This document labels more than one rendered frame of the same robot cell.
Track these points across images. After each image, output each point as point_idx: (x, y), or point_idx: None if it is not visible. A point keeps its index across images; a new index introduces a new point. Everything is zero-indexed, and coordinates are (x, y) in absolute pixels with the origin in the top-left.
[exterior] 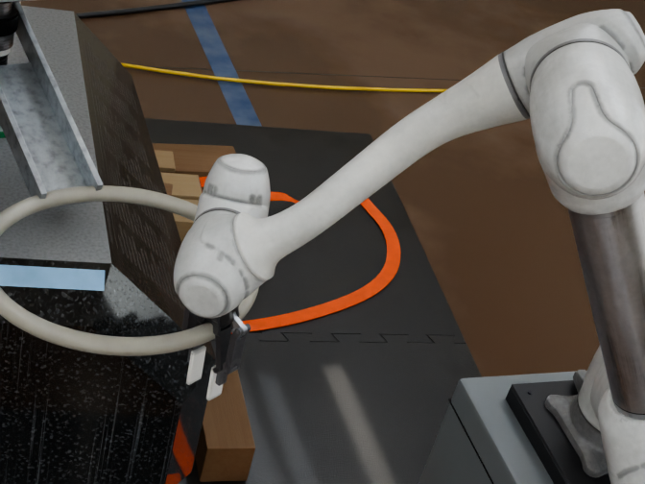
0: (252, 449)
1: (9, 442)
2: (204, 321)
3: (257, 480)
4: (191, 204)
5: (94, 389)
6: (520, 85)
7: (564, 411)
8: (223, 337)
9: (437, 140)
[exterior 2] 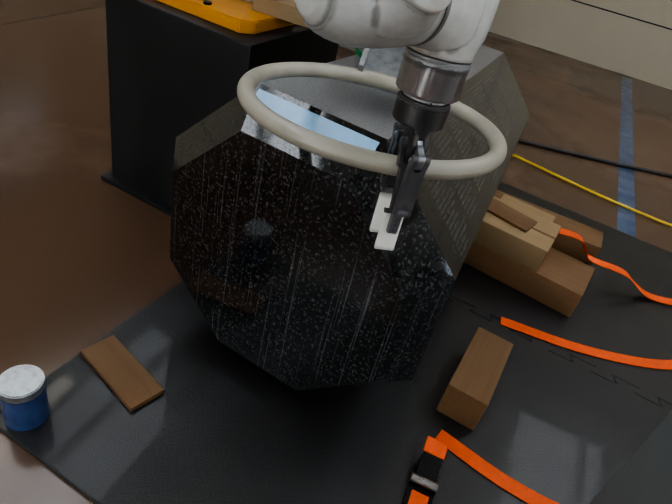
0: (485, 405)
1: (275, 269)
2: (397, 154)
3: (482, 436)
4: (479, 113)
5: (339, 248)
6: None
7: None
8: (404, 172)
9: None
